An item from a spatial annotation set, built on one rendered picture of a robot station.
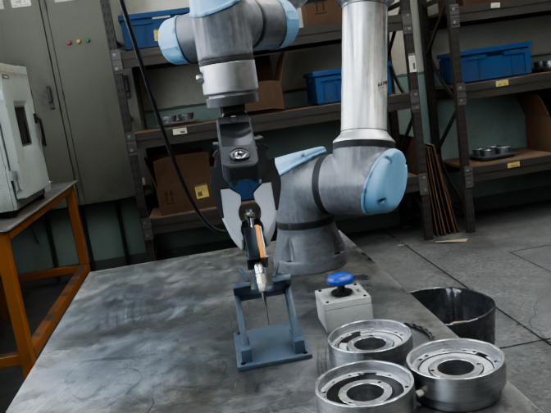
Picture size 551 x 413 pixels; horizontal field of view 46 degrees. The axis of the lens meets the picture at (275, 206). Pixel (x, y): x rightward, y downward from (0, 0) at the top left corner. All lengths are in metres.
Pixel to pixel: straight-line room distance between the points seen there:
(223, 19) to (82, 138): 3.70
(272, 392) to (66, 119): 3.85
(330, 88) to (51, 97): 1.83
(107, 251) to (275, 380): 4.07
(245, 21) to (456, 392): 0.52
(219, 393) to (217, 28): 0.46
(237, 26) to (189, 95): 3.84
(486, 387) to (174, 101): 4.14
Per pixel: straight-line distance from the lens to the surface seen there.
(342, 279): 0.95
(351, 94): 1.20
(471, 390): 0.72
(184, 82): 4.70
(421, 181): 4.39
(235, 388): 0.83
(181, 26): 1.03
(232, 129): 0.85
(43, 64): 4.56
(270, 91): 4.19
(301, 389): 0.81
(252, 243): 0.87
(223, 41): 0.86
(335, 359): 0.81
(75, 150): 4.54
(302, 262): 1.24
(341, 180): 1.17
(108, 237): 4.83
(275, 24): 0.94
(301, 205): 1.22
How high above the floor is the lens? 1.16
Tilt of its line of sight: 10 degrees down
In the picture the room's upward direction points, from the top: 8 degrees counter-clockwise
